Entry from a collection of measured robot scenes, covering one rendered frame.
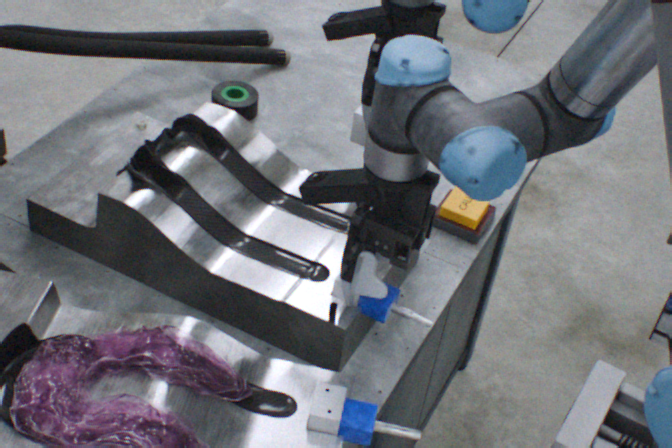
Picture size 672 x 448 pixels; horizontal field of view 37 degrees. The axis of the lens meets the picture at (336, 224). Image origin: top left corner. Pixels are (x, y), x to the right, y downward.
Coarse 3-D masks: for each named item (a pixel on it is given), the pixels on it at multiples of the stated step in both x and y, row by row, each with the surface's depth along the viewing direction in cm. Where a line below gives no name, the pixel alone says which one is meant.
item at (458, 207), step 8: (456, 192) 155; (448, 200) 153; (456, 200) 153; (464, 200) 153; (472, 200) 154; (448, 208) 152; (456, 208) 152; (464, 208) 152; (472, 208) 152; (480, 208) 152; (448, 216) 152; (456, 216) 151; (464, 216) 151; (472, 216) 151; (480, 216) 151; (464, 224) 152; (472, 224) 151
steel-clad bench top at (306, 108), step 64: (256, 0) 200; (320, 0) 203; (192, 64) 180; (256, 64) 182; (320, 64) 185; (512, 64) 193; (64, 128) 162; (320, 128) 170; (0, 192) 148; (512, 192) 162; (0, 256) 138; (64, 256) 140; (448, 256) 149; (384, 384) 129
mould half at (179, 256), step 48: (96, 144) 150; (192, 144) 140; (240, 144) 144; (48, 192) 141; (96, 192) 142; (144, 192) 132; (240, 192) 139; (288, 192) 143; (96, 240) 137; (144, 240) 132; (192, 240) 131; (288, 240) 135; (336, 240) 135; (192, 288) 133; (240, 288) 128; (288, 288) 128; (288, 336) 129; (336, 336) 125
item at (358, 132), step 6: (360, 108) 148; (354, 114) 147; (360, 114) 147; (354, 120) 148; (360, 120) 147; (354, 126) 148; (360, 126) 148; (354, 132) 149; (360, 132) 149; (366, 132) 148; (354, 138) 150; (360, 138) 149; (360, 144) 150
